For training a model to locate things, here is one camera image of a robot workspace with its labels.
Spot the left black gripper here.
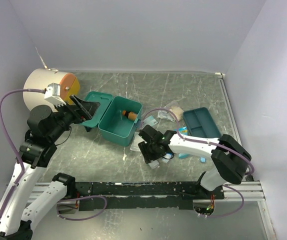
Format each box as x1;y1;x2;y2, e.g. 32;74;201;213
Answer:
49;93;101;141

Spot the white medicine bottle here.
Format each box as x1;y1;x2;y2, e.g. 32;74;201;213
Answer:
148;153;174;169

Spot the cotton ball bag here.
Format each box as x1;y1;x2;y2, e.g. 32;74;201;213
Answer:
165;100;184;117

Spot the white gauze pad packet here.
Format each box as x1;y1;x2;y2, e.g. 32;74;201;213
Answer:
130;132;144;152

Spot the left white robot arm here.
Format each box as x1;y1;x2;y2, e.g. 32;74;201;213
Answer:
0;95;100;240

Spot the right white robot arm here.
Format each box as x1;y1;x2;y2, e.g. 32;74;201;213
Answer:
138;125;251;200

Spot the brown medicine bottle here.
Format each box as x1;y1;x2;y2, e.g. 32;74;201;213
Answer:
122;110;138;121

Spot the teal medicine kit box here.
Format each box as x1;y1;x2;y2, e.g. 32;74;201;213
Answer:
81;91;143;147

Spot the white cylinder drum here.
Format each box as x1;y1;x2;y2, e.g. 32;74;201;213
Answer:
22;68;81;113

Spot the blue white card packet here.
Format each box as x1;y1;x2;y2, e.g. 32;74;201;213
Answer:
141;115;158;129

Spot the silver foil packets bag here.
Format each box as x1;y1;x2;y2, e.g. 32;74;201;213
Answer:
157;108;178;122

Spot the dark teal divider tray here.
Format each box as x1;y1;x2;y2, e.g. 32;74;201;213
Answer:
182;107;222;139

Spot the blue plastic clip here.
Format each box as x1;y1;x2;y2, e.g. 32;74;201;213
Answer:
200;157;207;163

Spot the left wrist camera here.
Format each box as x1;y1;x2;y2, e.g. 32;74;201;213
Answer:
44;83;66;107

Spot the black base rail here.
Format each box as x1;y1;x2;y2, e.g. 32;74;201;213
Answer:
75;181;224;210

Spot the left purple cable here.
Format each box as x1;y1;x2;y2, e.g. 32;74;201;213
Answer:
0;87;107;240

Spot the aluminium frame rail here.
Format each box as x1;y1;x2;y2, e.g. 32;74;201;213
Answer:
215;72;277;240

